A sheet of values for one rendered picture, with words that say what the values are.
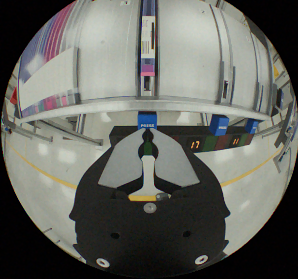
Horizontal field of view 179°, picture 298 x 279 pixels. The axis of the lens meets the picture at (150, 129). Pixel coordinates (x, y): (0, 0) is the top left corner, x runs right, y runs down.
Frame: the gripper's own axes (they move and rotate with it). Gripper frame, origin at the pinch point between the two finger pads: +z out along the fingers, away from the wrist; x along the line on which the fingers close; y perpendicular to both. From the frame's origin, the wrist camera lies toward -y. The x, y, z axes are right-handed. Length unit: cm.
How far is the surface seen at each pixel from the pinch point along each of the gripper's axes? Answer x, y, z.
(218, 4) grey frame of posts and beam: 32, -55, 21
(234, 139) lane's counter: 18.4, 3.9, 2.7
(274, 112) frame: 36.0, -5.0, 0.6
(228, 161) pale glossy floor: 80, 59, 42
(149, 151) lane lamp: 0.3, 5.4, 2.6
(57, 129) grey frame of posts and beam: -38.1, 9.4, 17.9
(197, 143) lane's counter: 8.4, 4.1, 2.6
